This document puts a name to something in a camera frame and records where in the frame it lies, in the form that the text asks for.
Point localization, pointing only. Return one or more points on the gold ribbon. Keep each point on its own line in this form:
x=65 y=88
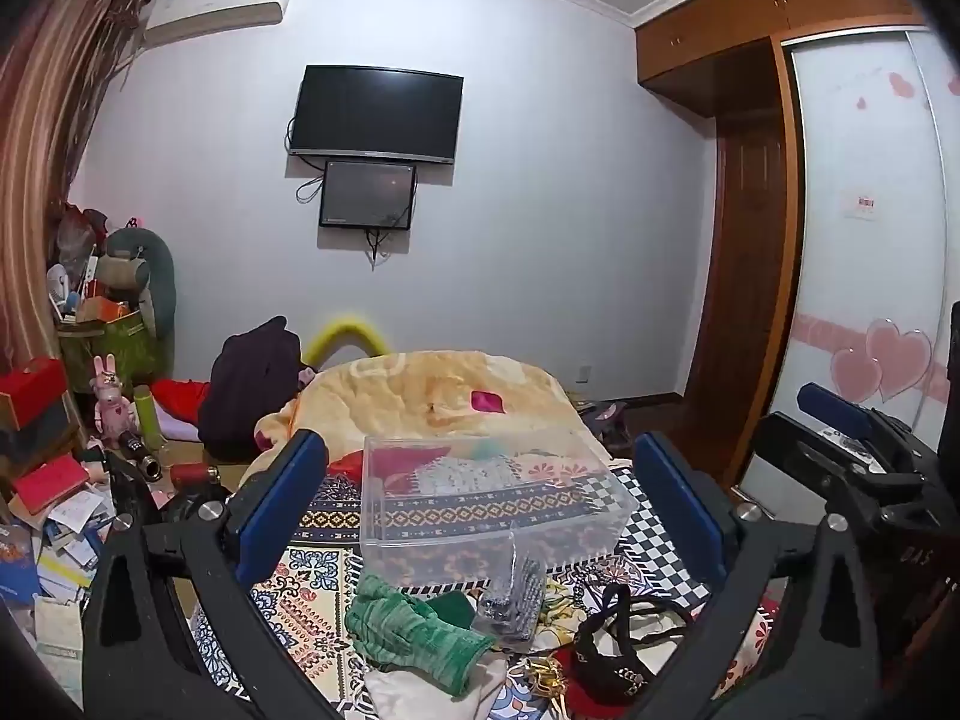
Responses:
x=547 y=679

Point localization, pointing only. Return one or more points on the yellow hoop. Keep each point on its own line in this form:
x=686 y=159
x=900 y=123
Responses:
x=337 y=331

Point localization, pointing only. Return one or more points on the green knit glove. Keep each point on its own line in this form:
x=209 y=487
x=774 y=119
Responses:
x=405 y=626

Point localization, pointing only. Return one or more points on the white heart-print wardrobe door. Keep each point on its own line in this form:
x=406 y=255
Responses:
x=877 y=277

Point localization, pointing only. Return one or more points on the red gift box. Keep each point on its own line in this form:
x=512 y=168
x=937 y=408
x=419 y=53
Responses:
x=34 y=390

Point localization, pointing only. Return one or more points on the clear plastic storage box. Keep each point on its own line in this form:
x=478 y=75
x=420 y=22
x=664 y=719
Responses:
x=495 y=510

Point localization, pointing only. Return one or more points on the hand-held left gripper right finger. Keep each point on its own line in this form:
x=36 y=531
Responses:
x=681 y=514

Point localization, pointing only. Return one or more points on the red cylinder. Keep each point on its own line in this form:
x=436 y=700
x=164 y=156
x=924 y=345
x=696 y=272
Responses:
x=191 y=476

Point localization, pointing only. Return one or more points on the black flashlight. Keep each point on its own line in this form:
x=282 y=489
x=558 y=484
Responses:
x=139 y=454

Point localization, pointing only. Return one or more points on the wooden overhead cabinet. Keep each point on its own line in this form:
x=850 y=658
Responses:
x=712 y=37

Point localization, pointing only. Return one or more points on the pile of papers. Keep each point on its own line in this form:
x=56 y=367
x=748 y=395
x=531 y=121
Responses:
x=60 y=562

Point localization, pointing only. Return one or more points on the red cloth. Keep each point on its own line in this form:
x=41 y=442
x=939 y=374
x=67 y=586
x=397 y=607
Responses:
x=184 y=399

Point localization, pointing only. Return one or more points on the red book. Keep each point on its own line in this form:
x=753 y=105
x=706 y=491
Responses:
x=52 y=484

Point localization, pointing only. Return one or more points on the teal plush toy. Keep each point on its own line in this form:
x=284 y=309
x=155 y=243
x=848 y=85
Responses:
x=154 y=270

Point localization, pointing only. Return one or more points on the yellow fleece blanket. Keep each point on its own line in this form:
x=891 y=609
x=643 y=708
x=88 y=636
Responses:
x=420 y=390

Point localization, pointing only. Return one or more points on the brown wooden door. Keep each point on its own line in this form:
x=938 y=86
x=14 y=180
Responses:
x=750 y=255

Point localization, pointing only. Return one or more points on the grey item in clear bag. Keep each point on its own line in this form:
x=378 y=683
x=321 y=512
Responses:
x=514 y=600

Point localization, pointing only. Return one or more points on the green cardboard box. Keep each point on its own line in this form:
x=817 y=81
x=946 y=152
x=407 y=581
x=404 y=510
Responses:
x=112 y=349

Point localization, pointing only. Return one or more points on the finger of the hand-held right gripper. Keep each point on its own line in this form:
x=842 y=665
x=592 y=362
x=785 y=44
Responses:
x=832 y=405

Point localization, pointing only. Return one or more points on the black backpack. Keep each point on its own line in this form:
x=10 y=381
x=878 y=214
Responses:
x=251 y=390

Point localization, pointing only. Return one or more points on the white paper label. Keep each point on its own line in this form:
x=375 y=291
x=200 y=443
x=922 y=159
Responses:
x=862 y=204

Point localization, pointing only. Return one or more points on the green bottle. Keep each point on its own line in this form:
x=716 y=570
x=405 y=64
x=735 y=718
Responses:
x=146 y=416

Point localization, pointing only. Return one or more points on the pink rabbit toy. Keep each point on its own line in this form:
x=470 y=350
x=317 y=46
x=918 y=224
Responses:
x=111 y=397

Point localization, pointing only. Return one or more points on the white cloth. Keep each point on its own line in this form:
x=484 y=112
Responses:
x=427 y=694

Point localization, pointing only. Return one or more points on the white air conditioner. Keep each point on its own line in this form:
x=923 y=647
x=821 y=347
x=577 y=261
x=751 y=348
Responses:
x=217 y=7

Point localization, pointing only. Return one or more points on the black wall television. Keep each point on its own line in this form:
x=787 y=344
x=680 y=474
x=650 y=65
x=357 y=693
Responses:
x=375 y=112

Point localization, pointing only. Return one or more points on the small black wall monitor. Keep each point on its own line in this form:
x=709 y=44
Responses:
x=367 y=193

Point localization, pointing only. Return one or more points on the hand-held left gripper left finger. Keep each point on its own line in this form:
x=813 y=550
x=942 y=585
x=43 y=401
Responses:
x=279 y=510

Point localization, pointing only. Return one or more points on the striped brown curtain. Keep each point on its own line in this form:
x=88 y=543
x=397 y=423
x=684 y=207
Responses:
x=45 y=127

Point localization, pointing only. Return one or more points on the patterned bedsheet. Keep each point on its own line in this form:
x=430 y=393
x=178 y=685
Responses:
x=315 y=577

